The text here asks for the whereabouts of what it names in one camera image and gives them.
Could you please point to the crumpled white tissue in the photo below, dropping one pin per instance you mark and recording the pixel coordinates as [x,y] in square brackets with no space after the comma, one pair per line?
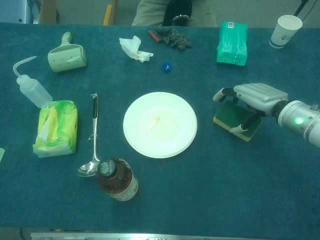
[130,46]

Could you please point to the white round plate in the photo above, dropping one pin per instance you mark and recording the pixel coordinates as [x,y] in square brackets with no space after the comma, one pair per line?
[160,137]

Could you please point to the grey knit work glove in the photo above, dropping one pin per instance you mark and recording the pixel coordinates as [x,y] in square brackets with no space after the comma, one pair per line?
[175,37]

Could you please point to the black tripod stand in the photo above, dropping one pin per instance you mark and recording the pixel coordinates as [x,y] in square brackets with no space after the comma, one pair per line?
[300,7]

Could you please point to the pale green scrub brush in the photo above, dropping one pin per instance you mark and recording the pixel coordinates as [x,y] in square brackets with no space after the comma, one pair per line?
[1,155]

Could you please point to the seated person beige trousers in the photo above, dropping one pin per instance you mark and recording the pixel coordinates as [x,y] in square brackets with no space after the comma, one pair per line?
[150,12]

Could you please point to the white paper cup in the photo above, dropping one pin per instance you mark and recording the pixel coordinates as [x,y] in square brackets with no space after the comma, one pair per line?
[285,32]

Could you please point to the pale green lint roller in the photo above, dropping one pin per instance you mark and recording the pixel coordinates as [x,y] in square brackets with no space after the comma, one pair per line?
[67,60]

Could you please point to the brown cardboard box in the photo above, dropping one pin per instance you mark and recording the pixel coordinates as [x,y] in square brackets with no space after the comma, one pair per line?
[48,11]

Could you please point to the translucent squeeze wash bottle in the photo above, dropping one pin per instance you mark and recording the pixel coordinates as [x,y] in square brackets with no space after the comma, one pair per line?
[35,92]

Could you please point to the steel ladle black grip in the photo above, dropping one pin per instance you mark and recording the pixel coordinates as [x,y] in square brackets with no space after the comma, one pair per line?
[95,140]

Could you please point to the blue bottle cap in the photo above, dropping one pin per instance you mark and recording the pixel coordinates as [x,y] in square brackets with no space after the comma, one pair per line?
[163,69]

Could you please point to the brown tea bottle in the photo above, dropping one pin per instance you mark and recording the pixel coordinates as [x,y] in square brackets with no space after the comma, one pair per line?
[120,182]

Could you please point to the teal carpet table cover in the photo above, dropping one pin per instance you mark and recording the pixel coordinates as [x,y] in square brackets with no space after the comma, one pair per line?
[225,187]

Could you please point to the yellow green tissue pack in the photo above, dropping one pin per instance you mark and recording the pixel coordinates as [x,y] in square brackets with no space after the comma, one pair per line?
[65,125]

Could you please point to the yellow wooden frame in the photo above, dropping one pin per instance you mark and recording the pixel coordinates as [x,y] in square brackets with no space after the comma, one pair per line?
[108,15]

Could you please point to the aluminium frame rail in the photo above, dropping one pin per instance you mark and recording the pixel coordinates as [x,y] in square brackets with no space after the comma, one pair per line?
[125,236]

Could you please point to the green yellow sponge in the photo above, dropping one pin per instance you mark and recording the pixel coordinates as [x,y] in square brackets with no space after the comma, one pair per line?
[230,115]

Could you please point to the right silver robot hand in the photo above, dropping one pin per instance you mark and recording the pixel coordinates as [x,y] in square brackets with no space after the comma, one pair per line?
[260,96]

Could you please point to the teal wet wipes pack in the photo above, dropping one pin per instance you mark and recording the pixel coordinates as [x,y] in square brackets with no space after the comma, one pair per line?
[232,45]

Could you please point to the grey metal cabinet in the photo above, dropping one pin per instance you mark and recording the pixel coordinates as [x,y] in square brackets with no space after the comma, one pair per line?
[15,11]

